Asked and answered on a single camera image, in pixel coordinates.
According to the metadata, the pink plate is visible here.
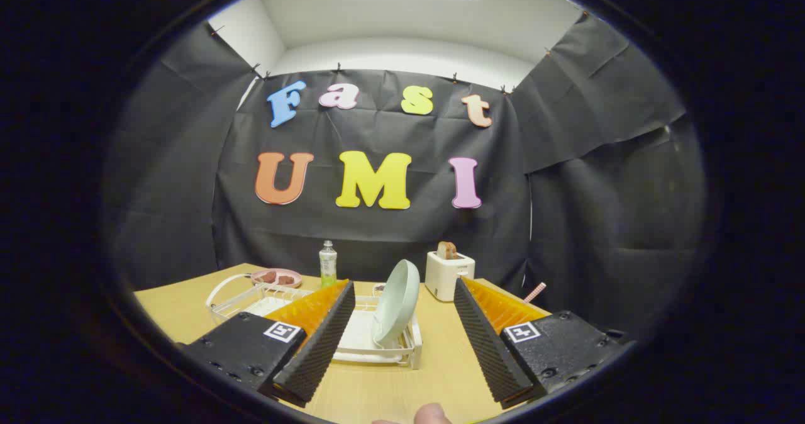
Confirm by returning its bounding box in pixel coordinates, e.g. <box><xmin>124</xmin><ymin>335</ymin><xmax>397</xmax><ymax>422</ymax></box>
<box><xmin>251</xmin><ymin>268</ymin><xmax>303</xmax><ymax>289</ymax></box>

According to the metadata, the clear bottle with green drink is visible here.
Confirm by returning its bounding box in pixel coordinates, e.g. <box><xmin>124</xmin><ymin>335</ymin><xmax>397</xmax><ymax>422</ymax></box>
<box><xmin>319</xmin><ymin>240</ymin><xmax>338</xmax><ymax>288</ymax></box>

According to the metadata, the white toaster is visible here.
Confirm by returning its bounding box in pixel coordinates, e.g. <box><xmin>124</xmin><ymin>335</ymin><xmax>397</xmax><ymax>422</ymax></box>
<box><xmin>425</xmin><ymin>251</ymin><xmax>476</xmax><ymax>303</ymax></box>

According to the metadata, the light green plate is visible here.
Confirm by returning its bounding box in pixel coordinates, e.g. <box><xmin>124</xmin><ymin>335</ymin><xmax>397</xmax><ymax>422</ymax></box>
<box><xmin>371</xmin><ymin>259</ymin><xmax>421</xmax><ymax>348</ymax></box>

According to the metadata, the white wire dish rack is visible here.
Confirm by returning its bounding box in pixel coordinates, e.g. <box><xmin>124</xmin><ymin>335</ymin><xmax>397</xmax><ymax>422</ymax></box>
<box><xmin>206</xmin><ymin>273</ymin><xmax>423</xmax><ymax>370</ymax></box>

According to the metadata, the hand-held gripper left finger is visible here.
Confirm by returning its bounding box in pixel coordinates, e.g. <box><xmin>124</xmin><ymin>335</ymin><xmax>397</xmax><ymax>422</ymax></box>
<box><xmin>179</xmin><ymin>279</ymin><xmax>356</xmax><ymax>409</ymax></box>

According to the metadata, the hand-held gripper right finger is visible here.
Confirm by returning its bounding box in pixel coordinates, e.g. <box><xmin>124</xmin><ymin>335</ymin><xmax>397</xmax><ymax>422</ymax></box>
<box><xmin>453</xmin><ymin>277</ymin><xmax>630</xmax><ymax>410</ymax></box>

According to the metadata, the black backdrop cloth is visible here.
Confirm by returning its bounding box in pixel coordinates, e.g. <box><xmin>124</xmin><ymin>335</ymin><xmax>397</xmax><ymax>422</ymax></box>
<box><xmin>104</xmin><ymin>12</ymin><xmax>708</xmax><ymax>343</ymax></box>

